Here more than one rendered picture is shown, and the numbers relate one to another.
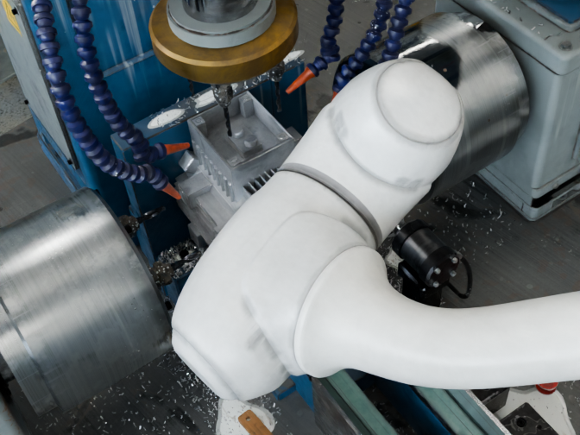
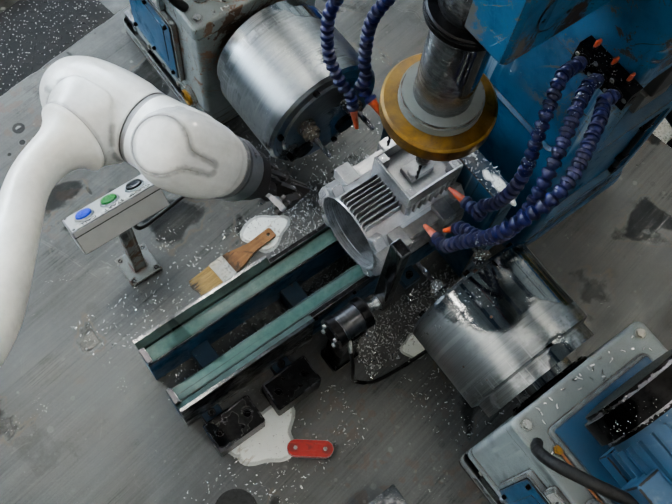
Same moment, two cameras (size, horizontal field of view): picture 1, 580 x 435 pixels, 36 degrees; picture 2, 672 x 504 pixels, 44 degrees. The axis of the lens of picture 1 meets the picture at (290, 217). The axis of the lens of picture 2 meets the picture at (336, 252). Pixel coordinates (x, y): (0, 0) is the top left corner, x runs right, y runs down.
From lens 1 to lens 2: 0.91 m
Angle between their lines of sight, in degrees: 39
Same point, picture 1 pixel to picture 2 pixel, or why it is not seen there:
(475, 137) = (448, 357)
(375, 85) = (161, 113)
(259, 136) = (424, 181)
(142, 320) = (263, 121)
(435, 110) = (150, 152)
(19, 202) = not seen: hidden behind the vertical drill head
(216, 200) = not seen: hidden behind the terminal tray
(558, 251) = (428, 480)
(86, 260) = (285, 71)
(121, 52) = not seen: hidden behind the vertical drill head
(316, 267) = (69, 105)
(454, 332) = (19, 171)
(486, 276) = (399, 414)
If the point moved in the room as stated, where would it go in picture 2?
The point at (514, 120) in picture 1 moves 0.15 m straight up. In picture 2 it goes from (475, 395) to (498, 372)
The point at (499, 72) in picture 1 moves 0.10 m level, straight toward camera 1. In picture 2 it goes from (502, 369) to (440, 355)
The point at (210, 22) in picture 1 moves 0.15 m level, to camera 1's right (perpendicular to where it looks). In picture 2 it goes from (413, 85) to (430, 175)
